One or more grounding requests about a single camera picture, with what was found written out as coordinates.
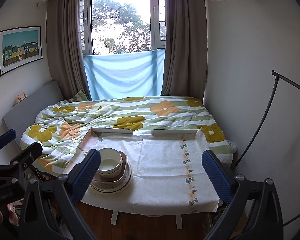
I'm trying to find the framed colourful houses picture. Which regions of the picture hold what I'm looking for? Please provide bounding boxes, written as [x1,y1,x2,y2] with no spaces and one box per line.
[0,26,43,76]

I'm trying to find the small plush toy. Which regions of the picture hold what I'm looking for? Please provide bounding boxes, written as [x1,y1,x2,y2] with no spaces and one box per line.
[13,92,27,106]

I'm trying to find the brown curtain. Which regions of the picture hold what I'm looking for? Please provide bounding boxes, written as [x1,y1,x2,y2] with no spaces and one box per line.
[46,0,91,99]
[161,0,207,100]

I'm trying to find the brown right curtain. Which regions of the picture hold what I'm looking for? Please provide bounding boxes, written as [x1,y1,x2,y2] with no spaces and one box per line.
[161,0,207,100]

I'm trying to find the grey headboard cushion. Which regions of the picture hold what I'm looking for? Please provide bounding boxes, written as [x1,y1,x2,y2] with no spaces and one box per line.
[2,81,63,152]

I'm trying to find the black floor lamp stand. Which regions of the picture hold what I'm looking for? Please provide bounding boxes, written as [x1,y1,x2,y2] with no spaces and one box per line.
[231,69,300,227]

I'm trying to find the window with white frame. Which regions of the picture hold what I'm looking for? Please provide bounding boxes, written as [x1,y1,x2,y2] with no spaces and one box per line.
[79,0,166,55]

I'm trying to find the brown handled baking dish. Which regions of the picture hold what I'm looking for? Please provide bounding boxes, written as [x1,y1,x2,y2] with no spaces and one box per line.
[93,151,128,185]

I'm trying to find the person's left hand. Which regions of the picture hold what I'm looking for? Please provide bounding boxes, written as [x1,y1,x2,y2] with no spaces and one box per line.
[0,203,19,226]

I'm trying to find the cream ceramic bowl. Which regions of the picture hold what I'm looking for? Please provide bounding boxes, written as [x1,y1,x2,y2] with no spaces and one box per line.
[97,148,122,174]

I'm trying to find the brown left curtain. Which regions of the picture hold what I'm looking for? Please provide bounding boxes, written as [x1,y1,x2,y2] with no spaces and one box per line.
[46,0,91,99]

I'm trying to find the white embossed tablecloth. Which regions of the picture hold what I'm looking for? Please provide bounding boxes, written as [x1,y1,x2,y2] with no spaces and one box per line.
[78,130,219,216]

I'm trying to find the striped floral duvet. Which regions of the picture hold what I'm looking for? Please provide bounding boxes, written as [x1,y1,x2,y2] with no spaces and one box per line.
[19,91,235,176]

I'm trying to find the floral peach tablecloth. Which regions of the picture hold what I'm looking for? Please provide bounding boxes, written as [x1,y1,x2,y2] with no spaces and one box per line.
[63,128,103,174]

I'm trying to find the light blue window cloth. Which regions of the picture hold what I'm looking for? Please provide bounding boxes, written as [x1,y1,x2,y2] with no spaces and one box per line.
[83,49,165,100]

